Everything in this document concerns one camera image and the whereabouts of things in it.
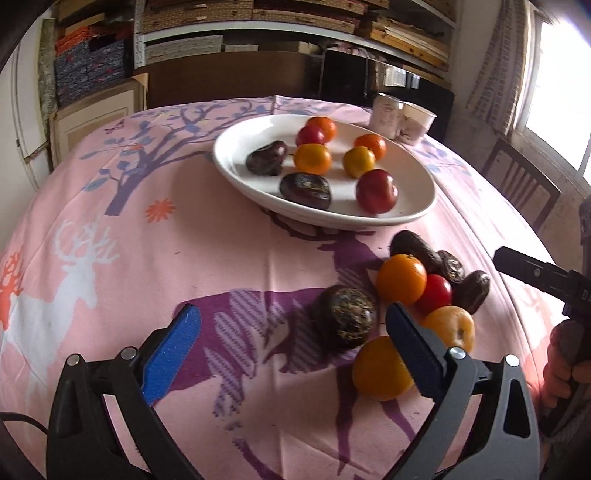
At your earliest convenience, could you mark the large red plum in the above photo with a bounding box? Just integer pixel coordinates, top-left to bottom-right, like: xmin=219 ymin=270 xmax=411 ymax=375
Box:
xmin=356 ymin=169 xmax=399 ymax=215

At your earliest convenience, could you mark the white paper cup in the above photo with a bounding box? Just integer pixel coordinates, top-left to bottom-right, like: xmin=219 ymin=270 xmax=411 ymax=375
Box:
xmin=398 ymin=102 xmax=437 ymax=145

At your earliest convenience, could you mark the dark wooden cabinet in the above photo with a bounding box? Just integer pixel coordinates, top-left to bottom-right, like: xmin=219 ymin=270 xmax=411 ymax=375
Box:
xmin=134 ymin=51 xmax=322 ymax=108

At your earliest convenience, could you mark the dark elongated chestnut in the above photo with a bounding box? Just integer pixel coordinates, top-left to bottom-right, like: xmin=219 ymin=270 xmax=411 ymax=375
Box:
xmin=389 ymin=230 xmax=442 ymax=274

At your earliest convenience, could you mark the white oval plate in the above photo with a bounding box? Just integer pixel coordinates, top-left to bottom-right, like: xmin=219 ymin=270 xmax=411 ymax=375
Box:
xmin=212 ymin=114 xmax=437 ymax=230

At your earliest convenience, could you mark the orange mandarin plate far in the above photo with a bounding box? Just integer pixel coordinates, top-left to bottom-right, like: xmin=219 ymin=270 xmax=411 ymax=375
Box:
xmin=307 ymin=116 xmax=338 ymax=143

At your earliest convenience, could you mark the right hand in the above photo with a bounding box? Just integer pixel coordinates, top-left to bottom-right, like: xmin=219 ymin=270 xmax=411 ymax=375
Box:
xmin=541 ymin=321 xmax=591 ymax=408

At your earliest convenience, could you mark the pink deer-print tablecloth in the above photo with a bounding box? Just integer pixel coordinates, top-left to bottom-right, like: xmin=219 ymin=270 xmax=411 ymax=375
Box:
xmin=1 ymin=96 xmax=562 ymax=479

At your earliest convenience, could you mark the patterned curtain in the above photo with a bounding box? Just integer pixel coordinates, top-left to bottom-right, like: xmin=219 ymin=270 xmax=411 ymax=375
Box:
xmin=467 ymin=0 xmax=535 ymax=136

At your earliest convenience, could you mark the orange fruit pile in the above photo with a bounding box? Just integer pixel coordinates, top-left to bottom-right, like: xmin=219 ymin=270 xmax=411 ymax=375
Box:
xmin=294 ymin=144 xmax=332 ymax=175

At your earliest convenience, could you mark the yellow fruit behind finger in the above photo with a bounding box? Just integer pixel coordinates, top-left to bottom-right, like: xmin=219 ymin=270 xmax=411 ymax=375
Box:
xmin=420 ymin=306 xmax=476 ymax=353

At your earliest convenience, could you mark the dark chestnut on plate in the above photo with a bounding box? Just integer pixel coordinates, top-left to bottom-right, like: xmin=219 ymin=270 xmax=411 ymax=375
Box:
xmin=245 ymin=140 xmax=287 ymax=176

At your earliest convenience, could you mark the orange mandarin plate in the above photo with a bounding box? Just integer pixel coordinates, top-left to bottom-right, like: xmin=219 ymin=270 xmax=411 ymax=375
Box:
xmin=307 ymin=116 xmax=338 ymax=143
xmin=353 ymin=134 xmax=387 ymax=161

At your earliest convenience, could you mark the small red plum pile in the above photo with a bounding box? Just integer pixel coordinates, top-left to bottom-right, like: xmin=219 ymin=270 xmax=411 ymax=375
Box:
xmin=414 ymin=274 xmax=453 ymax=315

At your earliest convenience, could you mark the black monitor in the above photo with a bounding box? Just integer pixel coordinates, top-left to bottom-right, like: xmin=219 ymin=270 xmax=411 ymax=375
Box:
xmin=318 ymin=50 xmax=372 ymax=107

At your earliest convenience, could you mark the wooden chair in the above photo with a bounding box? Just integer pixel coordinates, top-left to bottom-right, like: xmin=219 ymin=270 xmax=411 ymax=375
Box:
xmin=481 ymin=138 xmax=562 ymax=233

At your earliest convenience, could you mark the black cable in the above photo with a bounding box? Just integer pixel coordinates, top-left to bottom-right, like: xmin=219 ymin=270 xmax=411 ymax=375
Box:
xmin=0 ymin=411 xmax=50 ymax=437

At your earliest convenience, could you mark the orange mandarin plate right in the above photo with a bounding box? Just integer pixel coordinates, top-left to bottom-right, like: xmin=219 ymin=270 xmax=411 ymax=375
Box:
xmin=353 ymin=134 xmax=387 ymax=161

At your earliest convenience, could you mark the shelf with boxes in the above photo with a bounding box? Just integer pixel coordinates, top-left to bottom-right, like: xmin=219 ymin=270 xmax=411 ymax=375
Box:
xmin=52 ymin=1 xmax=457 ymax=108

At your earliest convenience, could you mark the rough-topped dark chestnut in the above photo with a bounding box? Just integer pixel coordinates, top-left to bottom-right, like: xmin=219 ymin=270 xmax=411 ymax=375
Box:
xmin=315 ymin=285 xmax=378 ymax=354

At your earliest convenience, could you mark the small red plum on plate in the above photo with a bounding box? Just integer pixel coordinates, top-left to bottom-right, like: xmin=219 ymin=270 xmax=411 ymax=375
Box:
xmin=295 ymin=125 xmax=325 ymax=147

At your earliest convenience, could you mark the dark chestnut pile right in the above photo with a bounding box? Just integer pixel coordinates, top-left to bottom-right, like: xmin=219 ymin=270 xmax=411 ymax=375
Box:
xmin=452 ymin=270 xmax=491 ymax=315

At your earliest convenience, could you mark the yellow-orange fruit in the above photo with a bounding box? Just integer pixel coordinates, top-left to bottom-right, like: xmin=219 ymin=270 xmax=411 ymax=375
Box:
xmin=353 ymin=336 xmax=414 ymax=402

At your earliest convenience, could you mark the cardboard framed panel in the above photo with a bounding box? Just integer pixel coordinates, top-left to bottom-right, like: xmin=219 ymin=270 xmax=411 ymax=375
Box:
xmin=49 ymin=73 xmax=149 ymax=169

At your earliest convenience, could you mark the small orange fruit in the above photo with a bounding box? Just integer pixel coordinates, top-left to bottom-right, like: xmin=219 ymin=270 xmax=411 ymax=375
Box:
xmin=342 ymin=146 xmax=376 ymax=179

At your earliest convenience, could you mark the orange mandarin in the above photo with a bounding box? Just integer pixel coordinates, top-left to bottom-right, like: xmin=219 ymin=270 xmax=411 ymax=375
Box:
xmin=376 ymin=254 xmax=428 ymax=307

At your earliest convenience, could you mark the large dark water chestnut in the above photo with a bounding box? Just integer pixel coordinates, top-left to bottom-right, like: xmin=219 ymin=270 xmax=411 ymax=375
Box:
xmin=280 ymin=173 xmax=332 ymax=210

